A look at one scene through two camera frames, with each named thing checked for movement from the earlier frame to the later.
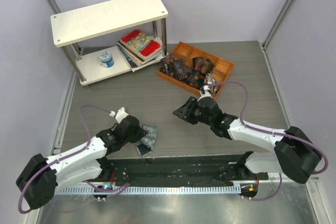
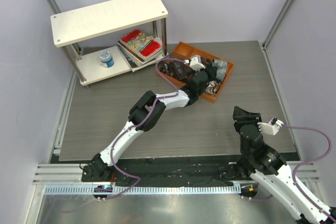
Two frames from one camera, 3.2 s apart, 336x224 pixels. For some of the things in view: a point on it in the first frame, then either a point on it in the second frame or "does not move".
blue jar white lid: x=106 y=59 does not move
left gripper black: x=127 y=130 -> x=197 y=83
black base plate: x=180 y=171 does not move
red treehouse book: x=140 y=44 does not move
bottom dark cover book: x=133 y=67 does not move
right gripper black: x=184 y=112 -> x=240 y=116
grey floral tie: x=145 y=146 -> x=221 y=66
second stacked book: x=136 y=59 does not move
